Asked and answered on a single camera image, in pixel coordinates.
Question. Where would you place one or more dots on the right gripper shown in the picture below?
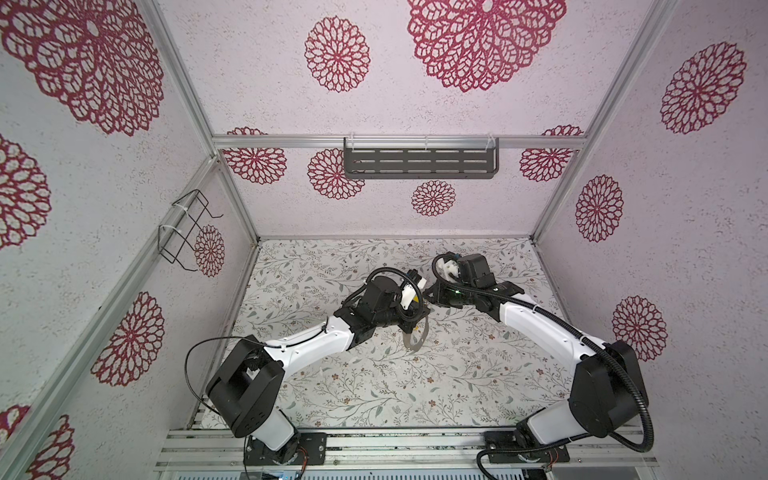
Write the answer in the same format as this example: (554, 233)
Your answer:
(439, 287)

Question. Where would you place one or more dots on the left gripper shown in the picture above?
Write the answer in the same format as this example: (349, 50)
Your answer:
(411, 318)

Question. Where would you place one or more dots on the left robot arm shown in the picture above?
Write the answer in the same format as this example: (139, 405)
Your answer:
(244, 389)

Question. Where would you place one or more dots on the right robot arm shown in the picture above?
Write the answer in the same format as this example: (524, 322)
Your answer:
(607, 395)

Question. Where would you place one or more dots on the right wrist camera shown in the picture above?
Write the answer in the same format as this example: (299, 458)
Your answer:
(448, 267)

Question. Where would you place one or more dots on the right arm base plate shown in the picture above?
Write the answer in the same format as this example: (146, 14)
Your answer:
(505, 448)

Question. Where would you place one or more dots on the grey slotted wall shelf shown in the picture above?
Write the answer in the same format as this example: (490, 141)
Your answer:
(424, 163)

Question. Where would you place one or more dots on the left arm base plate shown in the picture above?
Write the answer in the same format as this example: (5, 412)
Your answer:
(288, 449)

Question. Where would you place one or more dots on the aluminium front rail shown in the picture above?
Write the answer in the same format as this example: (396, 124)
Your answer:
(386, 448)

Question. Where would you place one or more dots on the black wire wall basket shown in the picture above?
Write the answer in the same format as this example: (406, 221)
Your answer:
(193, 242)

